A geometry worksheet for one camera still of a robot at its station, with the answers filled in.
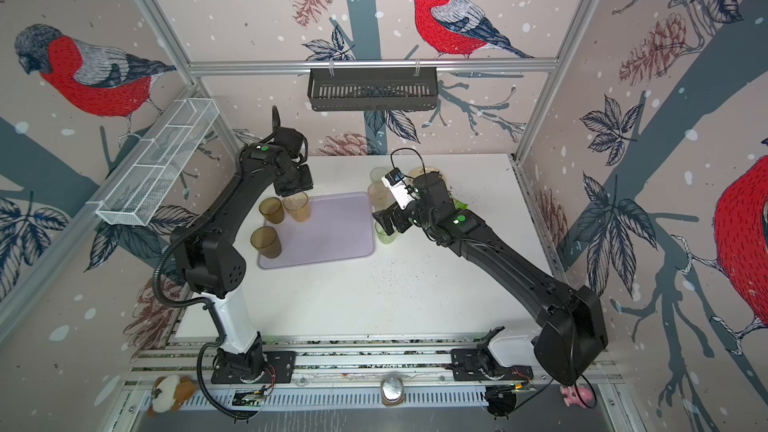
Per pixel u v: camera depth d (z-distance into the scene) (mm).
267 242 946
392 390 633
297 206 999
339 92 1067
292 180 744
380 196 985
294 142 714
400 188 658
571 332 394
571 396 679
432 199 565
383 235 708
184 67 910
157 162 779
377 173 1067
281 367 731
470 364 730
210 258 486
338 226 1023
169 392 684
